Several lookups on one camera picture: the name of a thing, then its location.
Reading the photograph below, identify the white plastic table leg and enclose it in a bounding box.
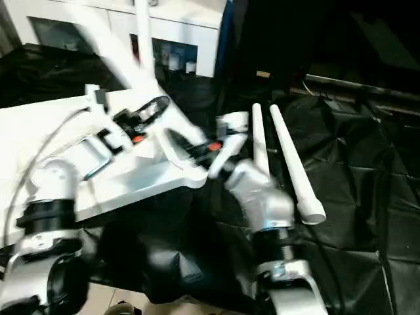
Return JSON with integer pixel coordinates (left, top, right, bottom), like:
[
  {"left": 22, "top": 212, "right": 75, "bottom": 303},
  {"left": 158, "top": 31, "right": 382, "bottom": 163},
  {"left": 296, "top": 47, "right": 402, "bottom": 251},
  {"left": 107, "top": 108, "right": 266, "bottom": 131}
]
[
  {"left": 64, "top": 0, "right": 208, "bottom": 173},
  {"left": 133, "top": 0, "right": 156, "bottom": 83},
  {"left": 251, "top": 103, "right": 272, "bottom": 177},
  {"left": 268, "top": 104, "right": 327, "bottom": 226}
]

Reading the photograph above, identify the white plastic table top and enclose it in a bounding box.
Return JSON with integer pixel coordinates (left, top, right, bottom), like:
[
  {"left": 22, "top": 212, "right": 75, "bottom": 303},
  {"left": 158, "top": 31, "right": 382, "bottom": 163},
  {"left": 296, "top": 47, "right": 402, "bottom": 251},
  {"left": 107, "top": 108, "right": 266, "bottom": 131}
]
[{"left": 0, "top": 88, "right": 211, "bottom": 251}]

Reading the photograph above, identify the white cabinet with glass doors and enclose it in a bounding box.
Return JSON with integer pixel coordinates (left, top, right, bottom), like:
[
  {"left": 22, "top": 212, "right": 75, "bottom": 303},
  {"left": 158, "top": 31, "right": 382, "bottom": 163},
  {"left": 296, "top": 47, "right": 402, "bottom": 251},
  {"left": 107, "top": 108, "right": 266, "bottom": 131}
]
[{"left": 0, "top": 0, "right": 228, "bottom": 79}]

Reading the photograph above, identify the long black bar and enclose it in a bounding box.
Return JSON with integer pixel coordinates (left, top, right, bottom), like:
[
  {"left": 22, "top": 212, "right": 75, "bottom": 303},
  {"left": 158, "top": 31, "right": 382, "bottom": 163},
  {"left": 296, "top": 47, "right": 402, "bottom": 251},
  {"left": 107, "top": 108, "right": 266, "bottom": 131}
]
[{"left": 304, "top": 73, "right": 420, "bottom": 116}]

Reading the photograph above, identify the black plastic mat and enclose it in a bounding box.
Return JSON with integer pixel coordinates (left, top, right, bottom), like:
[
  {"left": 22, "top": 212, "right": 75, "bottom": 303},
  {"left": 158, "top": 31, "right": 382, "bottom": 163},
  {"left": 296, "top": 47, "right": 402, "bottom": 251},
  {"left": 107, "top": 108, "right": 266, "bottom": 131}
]
[{"left": 0, "top": 45, "right": 420, "bottom": 315}]

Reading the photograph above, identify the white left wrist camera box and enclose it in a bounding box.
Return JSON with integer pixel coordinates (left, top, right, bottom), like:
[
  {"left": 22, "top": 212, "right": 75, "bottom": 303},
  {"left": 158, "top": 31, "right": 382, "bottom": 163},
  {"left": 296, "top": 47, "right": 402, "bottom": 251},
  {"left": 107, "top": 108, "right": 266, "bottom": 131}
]
[{"left": 83, "top": 85, "right": 137, "bottom": 157}]

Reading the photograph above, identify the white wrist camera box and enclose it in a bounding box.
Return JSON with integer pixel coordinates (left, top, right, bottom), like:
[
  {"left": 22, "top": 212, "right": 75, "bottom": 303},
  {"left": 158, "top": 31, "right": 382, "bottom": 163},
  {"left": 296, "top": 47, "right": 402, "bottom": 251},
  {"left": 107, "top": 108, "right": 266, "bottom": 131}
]
[
  {"left": 83, "top": 85, "right": 137, "bottom": 157},
  {"left": 207, "top": 111, "right": 251, "bottom": 179}
]

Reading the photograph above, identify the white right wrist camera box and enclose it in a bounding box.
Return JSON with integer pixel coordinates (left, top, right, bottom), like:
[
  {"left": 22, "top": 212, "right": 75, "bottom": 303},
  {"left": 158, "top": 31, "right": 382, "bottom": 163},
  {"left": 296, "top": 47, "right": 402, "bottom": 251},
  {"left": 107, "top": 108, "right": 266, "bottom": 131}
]
[{"left": 207, "top": 111, "right": 251, "bottom": 179}]

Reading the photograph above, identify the black left camera cable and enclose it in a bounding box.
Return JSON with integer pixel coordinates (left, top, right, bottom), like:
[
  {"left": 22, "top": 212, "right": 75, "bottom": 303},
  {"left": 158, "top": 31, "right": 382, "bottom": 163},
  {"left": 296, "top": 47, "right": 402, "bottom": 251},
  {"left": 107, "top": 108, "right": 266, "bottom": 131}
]
[{"left": 3, "top": 107, "right": 91, "bottom": 247}]

